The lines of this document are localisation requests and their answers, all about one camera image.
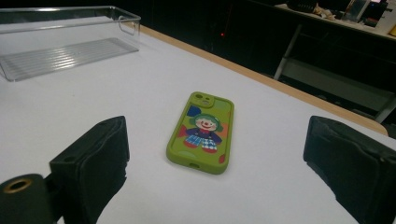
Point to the clear plastic storage tray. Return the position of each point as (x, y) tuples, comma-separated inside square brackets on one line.
[(62, 59)]

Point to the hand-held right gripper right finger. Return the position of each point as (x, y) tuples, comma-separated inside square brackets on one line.
[(358, 168)]

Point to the black device on desk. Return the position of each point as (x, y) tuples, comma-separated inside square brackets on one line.
[(375, 11)]

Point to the green cartoon phone case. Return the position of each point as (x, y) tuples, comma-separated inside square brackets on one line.
[(202, 133)]

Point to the light cluttered work desk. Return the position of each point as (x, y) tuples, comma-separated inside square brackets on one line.
[(355, 25)]

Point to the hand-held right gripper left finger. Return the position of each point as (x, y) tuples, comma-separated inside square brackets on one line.
[(93, 161)]

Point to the white metal desk frame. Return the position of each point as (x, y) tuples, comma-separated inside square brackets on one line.
[(330, 82)]

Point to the crumpled beige paper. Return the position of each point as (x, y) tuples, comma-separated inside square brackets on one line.
[(323, 12)]

